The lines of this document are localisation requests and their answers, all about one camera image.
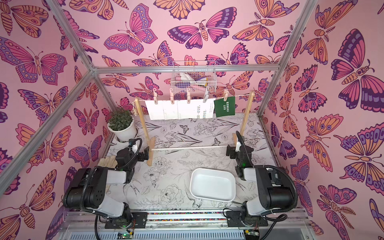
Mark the green postcard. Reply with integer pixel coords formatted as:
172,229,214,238
214,97,236,118

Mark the potted green plant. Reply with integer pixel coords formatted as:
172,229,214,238
108,107,138,142

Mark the white postcard with text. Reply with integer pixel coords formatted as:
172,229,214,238
186,99,215,119

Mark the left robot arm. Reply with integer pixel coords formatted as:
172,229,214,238
62,147,149,229

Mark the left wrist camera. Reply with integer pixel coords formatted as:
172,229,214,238
128,139,141,153

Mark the wooden string rack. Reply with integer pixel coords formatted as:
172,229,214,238
134,91,255,167

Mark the white wire basket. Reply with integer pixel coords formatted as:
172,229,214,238
169,60,218,94

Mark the beige work glove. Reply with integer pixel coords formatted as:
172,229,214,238
97,156,118,169

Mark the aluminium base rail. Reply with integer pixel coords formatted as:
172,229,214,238
56,208,317,240

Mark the twine string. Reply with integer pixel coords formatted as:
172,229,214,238
136,93,251,103

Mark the white plastic tray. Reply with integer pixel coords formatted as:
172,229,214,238
190,168,236,203

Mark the pink clothespin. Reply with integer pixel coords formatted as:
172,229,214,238
170,88,175,105
223,89,229,102
187,88,192,104
153,88,158,105

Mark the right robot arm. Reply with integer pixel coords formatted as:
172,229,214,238
226,144,298,227

